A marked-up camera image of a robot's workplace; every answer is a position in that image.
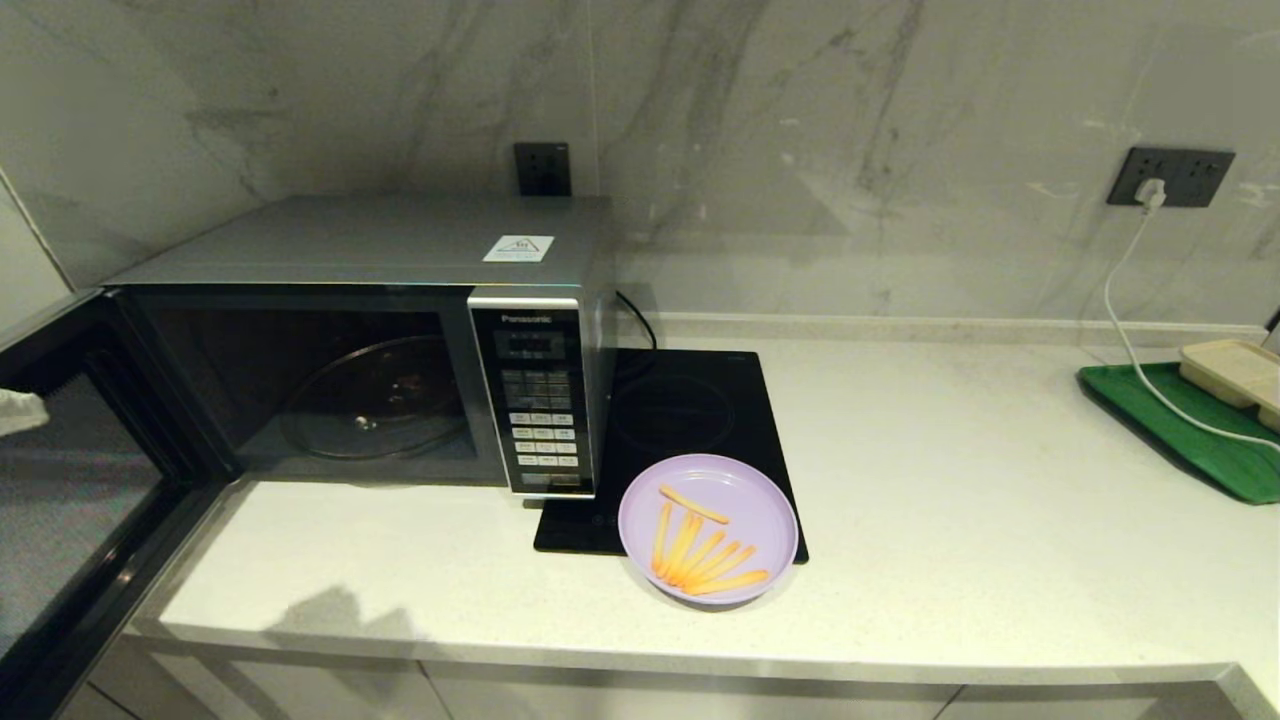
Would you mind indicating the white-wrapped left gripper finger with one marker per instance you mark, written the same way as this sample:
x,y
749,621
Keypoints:
x,y
18,411

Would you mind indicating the black glass microwave door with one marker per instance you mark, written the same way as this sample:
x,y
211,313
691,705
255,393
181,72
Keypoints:
x,y
60,540

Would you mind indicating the purple round plate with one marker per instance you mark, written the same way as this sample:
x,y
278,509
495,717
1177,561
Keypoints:
x,y
750,490

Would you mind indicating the glass microwave turntable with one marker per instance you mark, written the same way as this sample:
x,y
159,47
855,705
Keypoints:
x,y
380,400

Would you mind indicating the silver microwave oven body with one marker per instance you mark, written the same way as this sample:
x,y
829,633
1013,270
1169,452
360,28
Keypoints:
x,y
350,240

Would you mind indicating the grey cabinet door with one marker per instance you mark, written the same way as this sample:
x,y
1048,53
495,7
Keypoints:
x,y
300,690
700,700

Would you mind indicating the white warning sticker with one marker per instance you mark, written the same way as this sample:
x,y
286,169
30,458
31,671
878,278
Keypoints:
x,y
518,248

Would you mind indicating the orange carrot sticks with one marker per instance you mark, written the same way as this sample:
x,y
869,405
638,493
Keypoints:
x,y
661,538
678,545

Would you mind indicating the black induction cooktop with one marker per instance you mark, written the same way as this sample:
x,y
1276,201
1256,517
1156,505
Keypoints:
x,y
690,400

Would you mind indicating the beige lunch box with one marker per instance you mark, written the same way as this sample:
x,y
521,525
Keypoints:
x,y
1230,370

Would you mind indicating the green plastic tray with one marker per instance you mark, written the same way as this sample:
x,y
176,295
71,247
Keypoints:
x,y
1230,470

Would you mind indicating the black wide wall socket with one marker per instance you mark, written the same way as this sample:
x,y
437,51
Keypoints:
x,y
1197,176

